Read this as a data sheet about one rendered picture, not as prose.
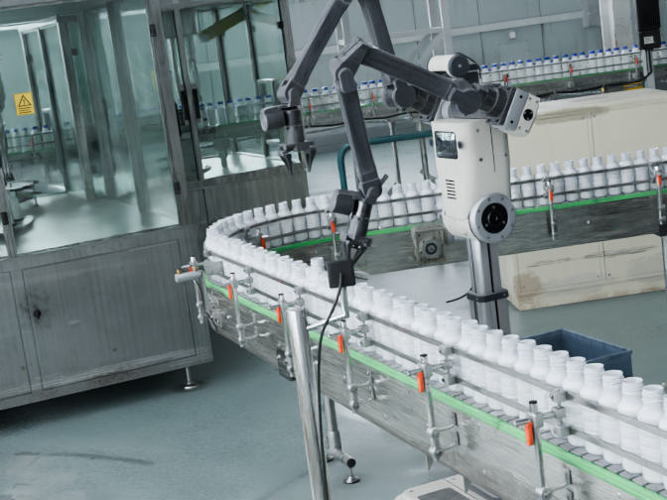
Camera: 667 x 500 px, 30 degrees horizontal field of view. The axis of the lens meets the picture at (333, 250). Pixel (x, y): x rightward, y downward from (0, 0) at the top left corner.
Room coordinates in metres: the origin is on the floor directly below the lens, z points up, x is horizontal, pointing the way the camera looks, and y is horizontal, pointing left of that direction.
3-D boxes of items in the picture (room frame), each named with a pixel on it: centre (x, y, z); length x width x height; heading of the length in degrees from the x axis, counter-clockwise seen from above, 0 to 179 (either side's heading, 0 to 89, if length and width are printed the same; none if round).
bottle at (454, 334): (2.70, -0.25, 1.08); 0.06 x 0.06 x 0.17
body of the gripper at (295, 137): (3.93, 0.07, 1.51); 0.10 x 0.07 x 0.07; 112
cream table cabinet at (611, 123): (7.64, -1.58, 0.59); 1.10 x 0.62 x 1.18; 93
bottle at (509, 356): (2.48, -0.34, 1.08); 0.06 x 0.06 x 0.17
